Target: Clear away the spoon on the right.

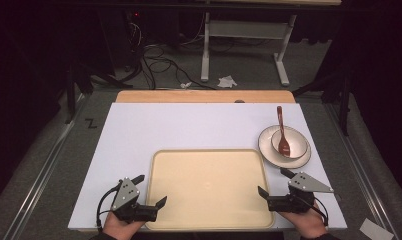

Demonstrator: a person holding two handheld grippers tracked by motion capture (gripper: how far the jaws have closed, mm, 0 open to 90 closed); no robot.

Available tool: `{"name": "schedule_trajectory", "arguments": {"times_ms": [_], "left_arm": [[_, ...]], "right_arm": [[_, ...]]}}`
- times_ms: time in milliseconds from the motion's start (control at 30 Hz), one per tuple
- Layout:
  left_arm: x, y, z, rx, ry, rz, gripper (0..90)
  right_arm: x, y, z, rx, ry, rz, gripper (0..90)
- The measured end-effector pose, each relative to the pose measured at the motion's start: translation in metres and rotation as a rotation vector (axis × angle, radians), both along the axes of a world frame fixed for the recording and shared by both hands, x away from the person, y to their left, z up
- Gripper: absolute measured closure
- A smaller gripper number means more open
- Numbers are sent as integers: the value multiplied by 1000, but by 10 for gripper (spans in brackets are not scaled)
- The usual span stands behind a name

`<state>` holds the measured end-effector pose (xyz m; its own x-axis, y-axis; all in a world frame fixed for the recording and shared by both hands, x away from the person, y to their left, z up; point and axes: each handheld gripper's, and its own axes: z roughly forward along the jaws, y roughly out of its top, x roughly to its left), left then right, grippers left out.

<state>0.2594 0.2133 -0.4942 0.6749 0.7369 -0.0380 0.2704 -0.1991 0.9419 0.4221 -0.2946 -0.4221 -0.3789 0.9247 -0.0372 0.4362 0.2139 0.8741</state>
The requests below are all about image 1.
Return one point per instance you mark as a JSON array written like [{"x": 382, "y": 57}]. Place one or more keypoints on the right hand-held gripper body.
[{"x": 299, "y": 196}]

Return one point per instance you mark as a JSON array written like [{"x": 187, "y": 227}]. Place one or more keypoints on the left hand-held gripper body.
[{"x": 127, "y": 200}]

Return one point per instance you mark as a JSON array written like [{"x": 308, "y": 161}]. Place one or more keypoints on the person's right hand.
[{"x": 305, "y": 224}]

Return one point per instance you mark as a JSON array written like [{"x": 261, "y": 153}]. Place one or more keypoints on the person's left hand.
[{"x": 119, "y": 228}]

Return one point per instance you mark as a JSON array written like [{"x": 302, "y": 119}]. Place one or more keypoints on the brown wooden spoon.
[{"x": 283, "y": 146}]

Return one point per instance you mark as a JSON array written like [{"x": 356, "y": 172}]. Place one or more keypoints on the white plate with dark rim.
[{"x": 267, "y": 150}]

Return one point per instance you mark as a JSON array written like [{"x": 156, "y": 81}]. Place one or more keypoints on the white bowl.
[{"x": 297, "y": 140}]

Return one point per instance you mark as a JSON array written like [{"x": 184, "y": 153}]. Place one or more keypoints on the beige plastic tray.
[{"x": 209, "y": 190}]

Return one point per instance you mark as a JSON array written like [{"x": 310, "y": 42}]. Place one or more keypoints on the white board sheet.
[{"x": 189, "y": 126}]

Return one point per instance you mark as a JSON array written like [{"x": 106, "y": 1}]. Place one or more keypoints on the flat white paper sheet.
[{"x": 375, "y": 230}]

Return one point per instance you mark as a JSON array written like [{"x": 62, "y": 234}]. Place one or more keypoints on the black stand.
[
  {"x": 344, "y": 96},
  {"x": 74, "y": 86}
]

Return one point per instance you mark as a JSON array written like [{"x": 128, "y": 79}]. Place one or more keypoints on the wooden table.
[{"x": 202, "y": 96}]

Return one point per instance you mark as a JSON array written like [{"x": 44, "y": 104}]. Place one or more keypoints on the small crumpled white paper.
[{"x": 185, "y": 85}]

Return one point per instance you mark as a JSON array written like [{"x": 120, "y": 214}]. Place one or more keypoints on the metal floor rail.
[
  {"x": 39, "y": 176},
  {"x": 362, "y": 160}
]

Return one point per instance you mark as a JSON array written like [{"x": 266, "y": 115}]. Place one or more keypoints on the white metal desk frame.
[{"x": 245, "y": 29}]

